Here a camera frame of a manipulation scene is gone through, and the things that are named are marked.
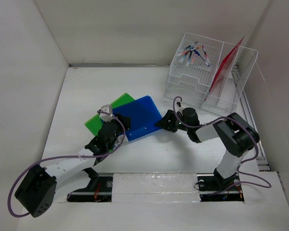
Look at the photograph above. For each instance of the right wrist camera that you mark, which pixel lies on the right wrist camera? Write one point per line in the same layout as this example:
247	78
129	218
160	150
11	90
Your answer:
179	106

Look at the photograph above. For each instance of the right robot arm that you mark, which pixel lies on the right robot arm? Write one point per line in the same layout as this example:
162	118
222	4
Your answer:
235	133

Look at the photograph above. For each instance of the dark red gel pen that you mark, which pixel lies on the dark red gel pen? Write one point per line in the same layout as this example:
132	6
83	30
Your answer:
206	55

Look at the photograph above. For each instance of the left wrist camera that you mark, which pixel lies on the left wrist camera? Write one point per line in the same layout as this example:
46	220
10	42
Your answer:
106	113

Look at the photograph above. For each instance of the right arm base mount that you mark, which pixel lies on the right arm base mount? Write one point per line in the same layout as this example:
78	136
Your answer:
214	188

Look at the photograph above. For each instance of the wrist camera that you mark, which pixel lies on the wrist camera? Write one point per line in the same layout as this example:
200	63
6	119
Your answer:
106	113
179	106

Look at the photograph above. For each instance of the aluminium rail right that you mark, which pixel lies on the aluminium rail right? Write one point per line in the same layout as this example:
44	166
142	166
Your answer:
261	160

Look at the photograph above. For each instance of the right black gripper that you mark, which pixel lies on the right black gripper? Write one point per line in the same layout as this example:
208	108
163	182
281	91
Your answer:
164	124

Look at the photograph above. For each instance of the blue cap gel pen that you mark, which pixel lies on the blue cap gel pen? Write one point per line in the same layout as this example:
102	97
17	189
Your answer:
189	58

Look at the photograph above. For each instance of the orange red gel pen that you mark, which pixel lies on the orange red gel pen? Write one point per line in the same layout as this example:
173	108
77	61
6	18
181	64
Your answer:
187	51

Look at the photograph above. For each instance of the white foam front block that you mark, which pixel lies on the white foam front block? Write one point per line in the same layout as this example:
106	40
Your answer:
155	188

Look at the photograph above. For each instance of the white wire mesh organizer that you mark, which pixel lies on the white wire mesh organizer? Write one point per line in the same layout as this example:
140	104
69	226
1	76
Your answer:
192	83

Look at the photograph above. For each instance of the blue plastic folder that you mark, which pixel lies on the blue plastic folder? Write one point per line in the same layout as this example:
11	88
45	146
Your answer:
143	114

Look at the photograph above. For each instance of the red plastic folder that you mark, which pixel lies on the red plastic folder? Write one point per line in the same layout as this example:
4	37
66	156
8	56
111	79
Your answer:
225	64

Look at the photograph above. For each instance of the dark blue clip pen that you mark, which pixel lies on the dark blue clip pen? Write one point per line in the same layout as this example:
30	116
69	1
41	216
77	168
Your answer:
197	53

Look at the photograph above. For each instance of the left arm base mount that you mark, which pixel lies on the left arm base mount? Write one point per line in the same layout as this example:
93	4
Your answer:
98	190

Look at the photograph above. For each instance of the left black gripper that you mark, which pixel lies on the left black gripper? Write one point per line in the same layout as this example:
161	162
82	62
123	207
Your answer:
125	120

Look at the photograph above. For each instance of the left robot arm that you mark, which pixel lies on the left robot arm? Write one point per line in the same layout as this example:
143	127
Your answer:
35	187

